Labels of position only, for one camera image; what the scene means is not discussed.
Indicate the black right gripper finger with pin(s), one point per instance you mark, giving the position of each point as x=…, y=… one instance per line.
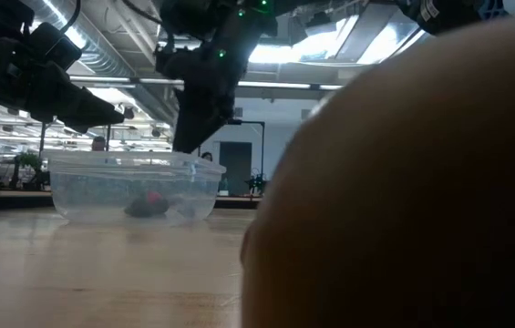
x=193, y=130

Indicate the small red strawberry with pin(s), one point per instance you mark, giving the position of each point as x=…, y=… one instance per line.
x=147, y=207

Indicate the brown kiwi fruit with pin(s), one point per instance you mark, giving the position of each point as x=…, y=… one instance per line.
x=398, y=205

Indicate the clear plastic tupperware container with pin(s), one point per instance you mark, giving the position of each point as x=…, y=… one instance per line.
x=102, y=182

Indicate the person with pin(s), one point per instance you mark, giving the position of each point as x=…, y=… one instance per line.
x=207, y=156
x=98, y=143

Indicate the thin black pole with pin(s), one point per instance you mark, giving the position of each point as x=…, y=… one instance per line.
x=108, y=136
x=42, y=136

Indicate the black ceiling spotlight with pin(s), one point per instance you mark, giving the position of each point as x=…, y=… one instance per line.
x=128, y=113

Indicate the small green potted tree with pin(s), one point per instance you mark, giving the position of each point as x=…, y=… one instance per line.
x=27, y=159

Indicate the long ceiling light strip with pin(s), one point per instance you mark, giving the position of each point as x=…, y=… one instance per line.
x=275, y=85

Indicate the long dark wooden table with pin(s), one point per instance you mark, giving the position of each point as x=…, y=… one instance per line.
x=234, y=202
x=6, y=200

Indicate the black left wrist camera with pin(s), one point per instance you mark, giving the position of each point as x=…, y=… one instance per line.
x=56, y=43

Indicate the silver ceiling air duct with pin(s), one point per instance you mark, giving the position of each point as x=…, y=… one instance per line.
x=102, y=54

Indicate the black robot station frame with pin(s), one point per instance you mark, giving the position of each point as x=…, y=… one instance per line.
x=262, y=146

